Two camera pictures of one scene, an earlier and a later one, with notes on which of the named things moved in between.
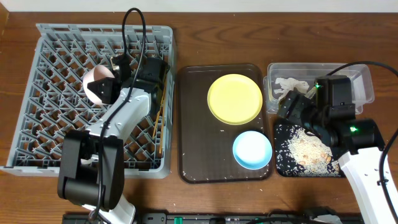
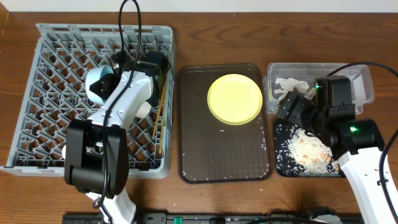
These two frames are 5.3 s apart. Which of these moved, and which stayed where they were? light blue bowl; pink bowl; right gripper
Moved: light blue bowl; pink bowl
Stayed: right gripper
